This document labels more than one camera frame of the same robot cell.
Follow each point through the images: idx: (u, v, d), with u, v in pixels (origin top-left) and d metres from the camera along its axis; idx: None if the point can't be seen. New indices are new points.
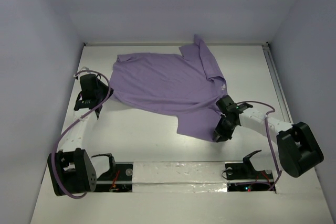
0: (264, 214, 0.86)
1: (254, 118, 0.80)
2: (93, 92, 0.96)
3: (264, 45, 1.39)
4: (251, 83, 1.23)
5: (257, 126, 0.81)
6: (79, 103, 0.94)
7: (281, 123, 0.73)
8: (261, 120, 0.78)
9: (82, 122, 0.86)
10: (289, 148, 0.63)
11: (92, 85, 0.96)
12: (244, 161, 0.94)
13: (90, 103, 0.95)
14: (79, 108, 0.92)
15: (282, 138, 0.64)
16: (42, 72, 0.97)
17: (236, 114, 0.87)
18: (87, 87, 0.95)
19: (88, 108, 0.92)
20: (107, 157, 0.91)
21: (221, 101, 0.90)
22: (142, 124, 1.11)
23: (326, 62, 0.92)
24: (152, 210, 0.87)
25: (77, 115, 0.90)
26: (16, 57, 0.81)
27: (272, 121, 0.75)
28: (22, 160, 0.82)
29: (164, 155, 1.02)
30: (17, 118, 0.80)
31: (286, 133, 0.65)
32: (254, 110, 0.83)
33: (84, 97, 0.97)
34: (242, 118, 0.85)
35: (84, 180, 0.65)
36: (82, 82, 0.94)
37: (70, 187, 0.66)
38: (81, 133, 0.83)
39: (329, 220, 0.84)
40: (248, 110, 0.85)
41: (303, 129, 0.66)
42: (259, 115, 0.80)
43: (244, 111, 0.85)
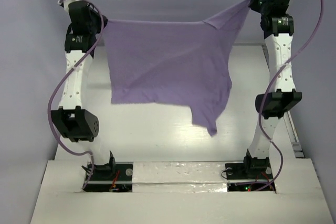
0: (265, 215, 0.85)
1: (277, 53, 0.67)
2: (87, 26, 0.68)
3: (264, 45, 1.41)
4: (249, 85, 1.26)
5: (272, 56, 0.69)
6: (70, 43, 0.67)
7: (290, 80, 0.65)
8: (279, 65, 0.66)
9: (77, 73, 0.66)
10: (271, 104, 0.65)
11: (84, 18, 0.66)
12: (245, 157, 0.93)
13: (82, 43, 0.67)
14: (71, 51, 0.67)
15: (272, 100, 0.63)
16: (39, 71, 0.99)
17: (270, 25, 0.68)
18: (77, 19, 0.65)
19: (82, 51, 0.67)
20: (108, 155, 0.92)
21: None
22: (142, 124, 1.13)
23: (327, 61, 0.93)
24: (153, 210, 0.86)
25: (70, 62, 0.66)
26: (14, 57, 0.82)
27: (285, 72, 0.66)
28: (22, 159, 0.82)
29: (164, 156, 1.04)
30: (16, 118, 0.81)
31: (278, 93, 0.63)
32: (285, 44, 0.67)
33: (74, 30, 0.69)
34: (270, 36, 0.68)
35: (89, 132, 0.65)
36: (70, 12, 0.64)
37: (76, 132, 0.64)
38: (79, 87, 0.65)
39: (329, 219, 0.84)
40: (283, 34, 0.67)
41: (296, 102, 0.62)
42: (285, 53, 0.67)
43: (278, 33, 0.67)
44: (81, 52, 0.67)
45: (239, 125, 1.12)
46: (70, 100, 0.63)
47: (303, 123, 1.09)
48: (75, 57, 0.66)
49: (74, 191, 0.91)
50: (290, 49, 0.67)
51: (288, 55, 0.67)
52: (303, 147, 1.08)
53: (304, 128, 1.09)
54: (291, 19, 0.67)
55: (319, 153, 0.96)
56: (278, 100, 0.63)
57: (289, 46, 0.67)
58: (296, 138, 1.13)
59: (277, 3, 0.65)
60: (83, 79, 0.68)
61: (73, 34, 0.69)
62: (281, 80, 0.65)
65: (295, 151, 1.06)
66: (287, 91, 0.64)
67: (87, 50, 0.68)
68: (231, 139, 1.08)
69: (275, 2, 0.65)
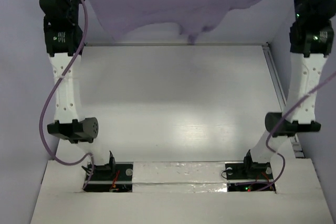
0: (265, 215, 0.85)
1: (304, 78, 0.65)
2: (66, 19, 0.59)
3: (264, 45, 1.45)
4: (249, 85, 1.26)
5: (296, 78, 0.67)
6: (51, 44, 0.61)
7: (310, 109, 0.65)
8: (303, 93, 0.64)
9: (69, 81, 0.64)
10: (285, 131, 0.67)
11: (61, 9, 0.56)
12: (246, 158, 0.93)
13: (65, 42, 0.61)
14: (55, 54, 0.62)
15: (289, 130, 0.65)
16: (41, 70, 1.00)
17: (302, 40, 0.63)
18: (54, 14, 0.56)
19: (67, 54, 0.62)
20: (109, 155, 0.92)
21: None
22: (143, 124, 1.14)
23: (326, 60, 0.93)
24: (152, 210, 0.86)
25: (56, 68, 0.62)
26: (16, 56, 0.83)
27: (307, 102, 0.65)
28: (22, 158, 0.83)
29: (164, 156, 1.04)
30: (17, 117, 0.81)
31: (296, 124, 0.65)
32: (316, 68, 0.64)
33: (53, 25, 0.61)
34: (300, 55, 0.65)
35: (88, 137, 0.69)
36: (42, 8, 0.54)
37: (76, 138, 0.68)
38: (72, 98, 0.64)
39: (329, 220, 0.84)
40: (315, 54, 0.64)
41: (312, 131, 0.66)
42: (313, 78, 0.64)
43: (310, 55, 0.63)
44: (66, 54, 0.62)
45: (238, 126, 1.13)
46: (64, 114, 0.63)
47: None
48: (61, 63, 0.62)
49: (74, 191, 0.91)
50: (319, 74, 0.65)
51: (315, 81, 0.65)
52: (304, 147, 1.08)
53: None
54: (331, 32, 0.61)
55: (319, 153, 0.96)
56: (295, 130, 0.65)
57: (319, 70, 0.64)
58: (297, 139, 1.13)
59: (322, 14, 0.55)
60: (75, 86, 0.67)
61: (53, 29, 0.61)
62: (301, 110, 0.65)
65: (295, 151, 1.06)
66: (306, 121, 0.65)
67: (73, 51, 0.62)
68: (231, 139, 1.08)
69: (318, 11, 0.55)
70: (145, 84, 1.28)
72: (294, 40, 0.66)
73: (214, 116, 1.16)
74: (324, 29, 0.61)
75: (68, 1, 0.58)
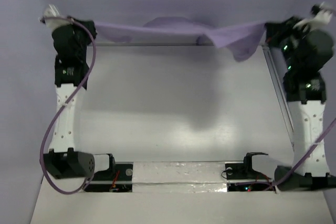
0: (265, 215, 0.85)
1: (307, 125, 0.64)
2: (75, 56, 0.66)
3: (264, 45, 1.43)
4: (249, 84, 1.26)
5: (298, 126, 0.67)
6: (60, 77, 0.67)
7: (321, 160, 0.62)
8: (309, 142, 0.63)
9: (69, 108, 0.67)
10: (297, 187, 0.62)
11: (72, 47, 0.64)
12: (246, 157, 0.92)
13: (73, 76, 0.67)
14: (62, 85, 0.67)
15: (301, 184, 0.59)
16: (41, 70, 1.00)
17: (296, 89, 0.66)
18: (65, 52, 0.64)
19: (74, 86, 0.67)
20: (107, 157, 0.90)
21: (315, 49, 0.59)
22: (143, 124, 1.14)
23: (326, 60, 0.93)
24: (152, 210, 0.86)
25: (61, 97, 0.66)
26: (17, 56, 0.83)
27: (316, 151, 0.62)
28: (22, 159, 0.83)
29: (164, 156, 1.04)
30: (17, 117, 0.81)
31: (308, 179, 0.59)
32: (316, 115, 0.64)
33: (64, 62, 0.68)
34: (297, 104, 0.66)
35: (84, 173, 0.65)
36: (56, 45, 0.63)
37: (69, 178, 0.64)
38: (71, 126, 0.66)
39: (329, 220, 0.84)
40: (312, 102, 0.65)
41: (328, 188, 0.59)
42: (316, 125, 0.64)
43: (307, 103, 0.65)
44: (72, 85, 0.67)
45: (238, 126, 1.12)
46: (60, 141, 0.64)
47: None
48: (66, 93, 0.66)
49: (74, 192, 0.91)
50: (321, 121, 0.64)
51: (319, 129, 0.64)
52: None
53: None
54: (322, 82, 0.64)
55: None
56: (307, 184, 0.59)
57: (321, 117, 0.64)
58: None
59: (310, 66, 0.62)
60: (76, 116, 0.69)
61: (63, 65, 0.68)
62: (312, 160, 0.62)
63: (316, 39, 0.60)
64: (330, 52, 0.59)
65: None
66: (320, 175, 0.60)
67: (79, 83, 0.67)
68: (231, 139, 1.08)
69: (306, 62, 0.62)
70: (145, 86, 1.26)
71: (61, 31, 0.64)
72: (289, 91, 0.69)
73: (215, 116, 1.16)
74: (316, 80, 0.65)
75: (79, 42, 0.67)
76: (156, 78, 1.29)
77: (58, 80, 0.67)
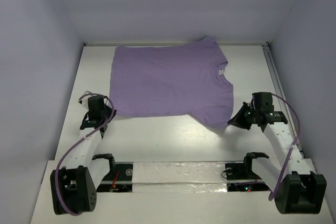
0: (266, 215, 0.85)
1: (280, 137, 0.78)
2: (101, 113, 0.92)
3: (264, 45, 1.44)
4: (249, 85, 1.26)
5: (276, 143, 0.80)
6: (85, 123, 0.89)
7: (302, 162, 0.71)
8: (285, 148, 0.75)
9: (86, 141, 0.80)
10: (293, 193, 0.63)
11: (100, 104, 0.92)
12: (247, 157, 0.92)
13: (95, 123, 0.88)
14: (85, 128, 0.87)
15: (293, 183, 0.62)
16: (42, 69, 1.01)
17: (263, 119, 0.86)
18: (94, 106, 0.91)
19: (93, 128, 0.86)
20: (107, 159, 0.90)
21: (260, 95, 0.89)
22: (142, 124, 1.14)
23: (326, 60, 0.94)
24: (151, 210, 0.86)
25: (82, 135, 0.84)
26: (17, 56, 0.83)
27: (294, 156, 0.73)
28: (22, 158, 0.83)
29: (163, 156, 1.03)
30: (17, 116, 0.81)
31: (298, 178, 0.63)
32: (284, 130, 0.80)
33: (90, 117, 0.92)
34: (268, 127, 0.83)
35: (83, 199, 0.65)
36: (88, 100, 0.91)
37: (69, 204, 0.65)
38: (85, 152, 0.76)
39: (329, 220, 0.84)
40: (279, 124, 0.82)
41: (319, 187, 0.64)
42: (286, 137, 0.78)
43: (274, 124, 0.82)
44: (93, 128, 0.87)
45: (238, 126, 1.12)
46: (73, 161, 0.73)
47: (303, 124, 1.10)
48: (85, 132, 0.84)
49: None
50: (290, 135, 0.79)
51: (290, 139, 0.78)
52: (304, 147, 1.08)
53: (303, 129, 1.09)
54: (281, 114, 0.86)
55: (319, 153, 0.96)
56: (298, 183, 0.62)
57: (289, 133, 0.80)
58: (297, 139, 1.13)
59: (262, 103, 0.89)
60: (91, 149, 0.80)
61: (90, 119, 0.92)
62: (293, 162, 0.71)
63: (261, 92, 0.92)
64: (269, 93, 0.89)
65: None
66: (305, 172, 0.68)
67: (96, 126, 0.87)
68: (232, 139, 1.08)
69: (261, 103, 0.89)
70: (146, 88, 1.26)
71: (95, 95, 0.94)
72: (261, 126, 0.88)
73: None
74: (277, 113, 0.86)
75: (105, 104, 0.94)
76: (156, 79, 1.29)
77: (81, 125, 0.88)
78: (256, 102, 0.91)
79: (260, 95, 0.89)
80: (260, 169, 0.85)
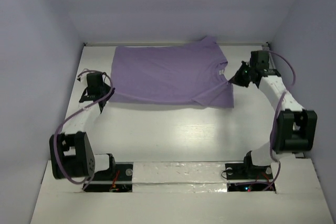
0: (265, 215, 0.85)
1: (273, 87, 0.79)
2: (99, 89, 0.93)
3: (264, 45, 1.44)
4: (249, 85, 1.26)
5: (270, 94, 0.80)
6: (83, 97, 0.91)
7: (294, 102, 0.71)
8: (278, 93, 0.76)
9: (86, 112, 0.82)
10: (286, 128, 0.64)
11: (98, 81, 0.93)
12: (246, 157, 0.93)
13: (94, 97, 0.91)
14: (84, 101, 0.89)
15: (285, 117, 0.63)
16: (42, 68, 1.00)
17: (258, 76, 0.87)
18: (92, 82, 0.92)
19: (92, 101, 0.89)
20: (108, 156, 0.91)
21: (256, 54, 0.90)
22: (142, 124, 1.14)
23: (326, 60, 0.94)
24: (151, 210, 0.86)
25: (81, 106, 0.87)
26: (17, 56, 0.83)
27: (286, 97, 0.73)
28: (22, 158, 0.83)
29: (163, 156, 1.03)
30: (17, 116, 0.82)
31: (290, 113, 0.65)
32: (277, 81, 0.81)
33: (88, 93, 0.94)
34: (262, 81, 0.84)
35: (82, 162, 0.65)
36: (87, 77, 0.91)
37: (69, 170, 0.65)
38: (84, 120, 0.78)
39: (329, 220, 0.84)
40: (274, 77, 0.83)
41: (311, 119, 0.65)
42: (279, 87, 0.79)
43: (268, 77, 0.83)
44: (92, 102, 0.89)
45: (238, 125, 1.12)
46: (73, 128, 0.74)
47: None
48: (84, 105, 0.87)
49: (74, 191, 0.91)
50: (282, 84, 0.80)
51: (283, 87, 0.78)
52: None
53: None
54: (275, 70, 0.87)
55: (319, 153, 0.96)
56: (290, 118, 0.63)
57: (281, 83, 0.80)
58: None
59: (258, 63, 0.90)
60: (88, 120, 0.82)
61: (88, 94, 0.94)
62: (286, 103, 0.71)
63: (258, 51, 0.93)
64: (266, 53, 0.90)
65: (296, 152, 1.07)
66: (297, 108, 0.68)
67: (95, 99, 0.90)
68: (232, 139, 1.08)
69: (257, 63, 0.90)
70: (146, 88, 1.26)
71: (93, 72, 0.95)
72: (256, 83, 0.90)
73: (214, 116, 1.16)
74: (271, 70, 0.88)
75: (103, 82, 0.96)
76: (156, 79, 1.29)
77: (81, 99, 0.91)
78: (252, 61, 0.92)
79: (256, 53, 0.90)
80: (260, 156, 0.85)
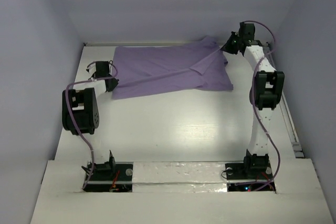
0: (266, 216, 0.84)
1: (254, 54, 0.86)
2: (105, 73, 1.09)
3: (264, 45, 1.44)
4: (249, 85, 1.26)
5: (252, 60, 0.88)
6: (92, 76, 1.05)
7: (269, 66, 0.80)
8: (257, 59, 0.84)
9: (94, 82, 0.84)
10: (259, 86, 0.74)
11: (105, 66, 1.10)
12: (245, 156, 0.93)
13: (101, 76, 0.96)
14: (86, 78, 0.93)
15: (260, 75, 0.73)
16: (42, 68, 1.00)
17: (244, 45, 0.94)
18: (100, 67, 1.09)
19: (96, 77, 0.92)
20: (108, 155, 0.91)
21: (244, 25, 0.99)
22: (142, 123, 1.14)
23: (326, 59, 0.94)
24: (151, 210, 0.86)
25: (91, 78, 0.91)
26: (17, 56, 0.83)
27: (263, 62, 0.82)
28: (22, 158, 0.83)
29: (163, 156, 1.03)
30: (17, 116, 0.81)
31: (263, 72, 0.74)
32: (259, 49, 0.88)
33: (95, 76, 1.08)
34: (247, 50, 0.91)
35: (89, 112, 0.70)
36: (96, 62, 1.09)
37: (79, 119, 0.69)
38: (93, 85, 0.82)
39: (329, 220, 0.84)
40: (256, 46, 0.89)
41: (280, 78, 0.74)
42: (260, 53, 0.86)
43: (251, 46, 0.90)
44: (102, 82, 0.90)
45: (238, 125, 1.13)
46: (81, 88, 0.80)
47: (303, 123, 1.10)
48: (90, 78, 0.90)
49: (74, 191, 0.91)
50: (262, 51, 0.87)
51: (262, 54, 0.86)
52: (304, 147, 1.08)
53: (303, 128, 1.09)
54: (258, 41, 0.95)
55: (319, 153, 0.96)
56: (262, 77, 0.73)
57: (262, 51, 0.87)
58: (296, 138, 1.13)
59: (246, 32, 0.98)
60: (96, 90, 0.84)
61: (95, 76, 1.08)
62: (262, 66, 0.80)
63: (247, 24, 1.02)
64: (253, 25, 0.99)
65: (296, 152, 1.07)
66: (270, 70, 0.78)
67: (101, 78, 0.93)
68: (232, 139, 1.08)
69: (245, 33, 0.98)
70: (145, 88, 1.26)
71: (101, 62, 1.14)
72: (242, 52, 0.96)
73: (214, 116, 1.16)
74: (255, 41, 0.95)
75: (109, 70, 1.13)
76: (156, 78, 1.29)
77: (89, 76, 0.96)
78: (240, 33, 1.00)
79: (244, 24, 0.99)
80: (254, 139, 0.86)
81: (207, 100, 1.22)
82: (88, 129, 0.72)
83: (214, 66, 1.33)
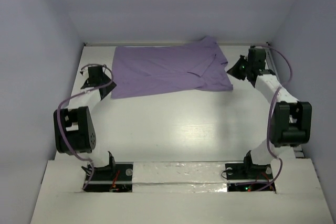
0: (266, 215, 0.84)
1: (268, 84, 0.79)
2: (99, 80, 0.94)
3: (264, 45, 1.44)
4: (249, 85, 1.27)
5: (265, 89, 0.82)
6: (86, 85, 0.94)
7: (289, 96, 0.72)
8: (273, 89, 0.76)
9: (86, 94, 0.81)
10: (282, 119, 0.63)
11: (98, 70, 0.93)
12: (246, 157, 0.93)
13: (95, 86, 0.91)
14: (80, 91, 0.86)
15: (282, 107, 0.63)
16: (41, 68, 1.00)
17: (254, 76, 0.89)
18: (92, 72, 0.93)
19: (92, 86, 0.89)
20: (108, 155, 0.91)
21: (254, 52, 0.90)
22: (142, 123, 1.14)
23: (326, 59, 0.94)
24: (151, 210, 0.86)
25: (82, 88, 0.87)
26: (17, 56, 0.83)
27: (282, 92, 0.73)
28: (22, 158, 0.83)
29: (163, 156, 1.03)
30: (17, 116, 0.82)
31: (285, 104, 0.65)
32: (272, 78, 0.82)
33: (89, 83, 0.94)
34: (260, 80, 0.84)
35: (84, 134, 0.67)
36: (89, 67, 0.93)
37: (73, 142, 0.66)
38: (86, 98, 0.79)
39: (329, 219, 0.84)
40: (268, 76, 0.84)
41: (305, 110, 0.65)
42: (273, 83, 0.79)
43: (263, 76, 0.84)
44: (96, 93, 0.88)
45: (238, 125, 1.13)
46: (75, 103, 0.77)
47: None
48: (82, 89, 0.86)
49: (74, 191, 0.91)
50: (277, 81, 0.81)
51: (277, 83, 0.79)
52: (304, 147, 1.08)
53: None
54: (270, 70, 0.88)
55: (320, 153, 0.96)
56: (285, 109, 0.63)
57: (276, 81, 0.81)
58: None
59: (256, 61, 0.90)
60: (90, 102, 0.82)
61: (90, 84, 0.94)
62: (281, 96, 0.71)
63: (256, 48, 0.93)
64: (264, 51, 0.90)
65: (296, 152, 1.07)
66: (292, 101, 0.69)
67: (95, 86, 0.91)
68: (232, 139, 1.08)
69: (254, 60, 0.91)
70: (145, 88, 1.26)
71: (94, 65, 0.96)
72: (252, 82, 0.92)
73: (214, 116, 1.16)
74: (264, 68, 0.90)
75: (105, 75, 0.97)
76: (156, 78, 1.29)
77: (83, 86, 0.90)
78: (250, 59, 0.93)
79: (253, 49, 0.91)
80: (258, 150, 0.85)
81: (207, 100, 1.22)
82: (84, 150, 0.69)
83: (214, 66, 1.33)
